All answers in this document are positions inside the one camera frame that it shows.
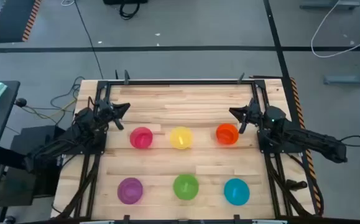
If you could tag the black metal table frame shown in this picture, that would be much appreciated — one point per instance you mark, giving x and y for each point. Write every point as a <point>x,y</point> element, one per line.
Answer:
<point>179,82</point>

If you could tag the blue plastic bowl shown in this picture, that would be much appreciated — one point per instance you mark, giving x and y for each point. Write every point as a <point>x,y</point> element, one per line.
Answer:
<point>237,192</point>

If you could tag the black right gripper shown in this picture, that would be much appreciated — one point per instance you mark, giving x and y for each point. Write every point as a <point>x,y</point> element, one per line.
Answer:
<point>253,113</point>

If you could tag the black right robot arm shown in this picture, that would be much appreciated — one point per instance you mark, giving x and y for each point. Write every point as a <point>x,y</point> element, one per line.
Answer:
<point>316,140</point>

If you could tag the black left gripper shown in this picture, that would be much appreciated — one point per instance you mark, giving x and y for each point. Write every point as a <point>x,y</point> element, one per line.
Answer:
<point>106,111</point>

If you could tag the pink plastic bowl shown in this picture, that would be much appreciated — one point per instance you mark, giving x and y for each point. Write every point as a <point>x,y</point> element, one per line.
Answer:
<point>141,137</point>

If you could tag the purple plastic bowl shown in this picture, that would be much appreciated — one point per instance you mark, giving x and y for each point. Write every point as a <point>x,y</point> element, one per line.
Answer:
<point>130,191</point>

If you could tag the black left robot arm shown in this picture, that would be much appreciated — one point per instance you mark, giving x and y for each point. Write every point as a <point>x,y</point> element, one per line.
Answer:
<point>58,146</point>

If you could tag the yellow plastic bowl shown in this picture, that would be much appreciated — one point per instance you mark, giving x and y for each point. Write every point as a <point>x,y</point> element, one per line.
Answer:
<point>181,137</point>

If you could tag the small black round knob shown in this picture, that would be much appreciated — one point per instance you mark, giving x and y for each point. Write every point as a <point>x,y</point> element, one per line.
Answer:
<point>20,102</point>

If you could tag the green plastic bowl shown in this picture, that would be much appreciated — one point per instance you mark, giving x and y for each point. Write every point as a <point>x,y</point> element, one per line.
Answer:
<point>186,187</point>

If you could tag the black frame clamp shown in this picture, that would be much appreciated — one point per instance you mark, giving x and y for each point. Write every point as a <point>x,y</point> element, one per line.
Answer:
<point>126,77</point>
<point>241,78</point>

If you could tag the black equipment box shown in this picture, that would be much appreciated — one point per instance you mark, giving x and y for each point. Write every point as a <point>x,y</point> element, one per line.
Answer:
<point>27,140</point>

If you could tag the orange plastic bowl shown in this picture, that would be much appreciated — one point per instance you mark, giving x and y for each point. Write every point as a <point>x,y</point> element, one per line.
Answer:
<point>227,134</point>

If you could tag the black mat orange striped edge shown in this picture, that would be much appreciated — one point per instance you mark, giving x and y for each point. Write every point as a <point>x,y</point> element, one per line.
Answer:
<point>11,18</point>

